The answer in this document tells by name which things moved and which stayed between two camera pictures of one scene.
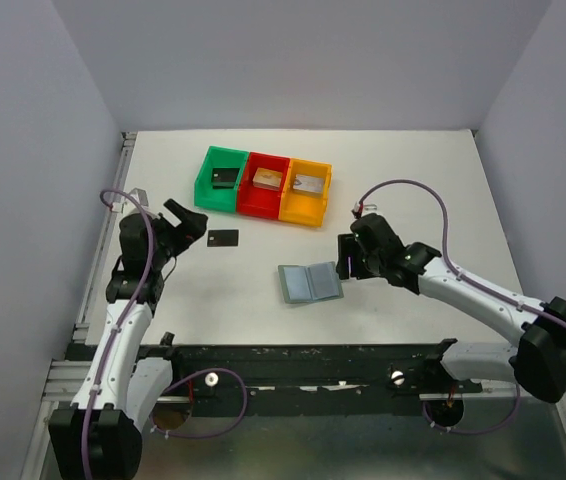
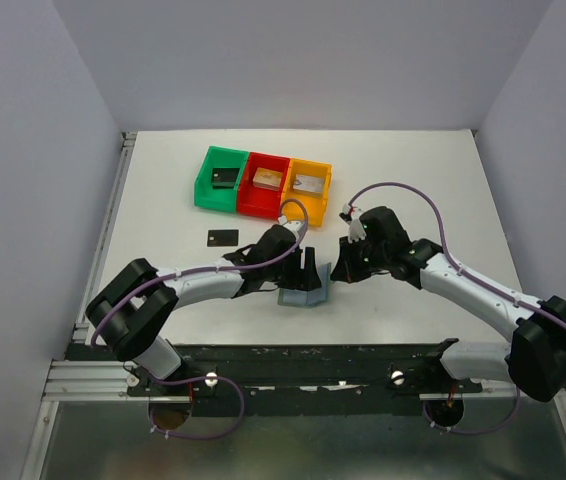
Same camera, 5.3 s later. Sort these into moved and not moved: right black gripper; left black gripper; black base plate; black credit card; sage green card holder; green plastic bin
Moved: sage green card holder; left black gripper
Not moved: right black gripper; black base plate; black credit card; green plastic bin
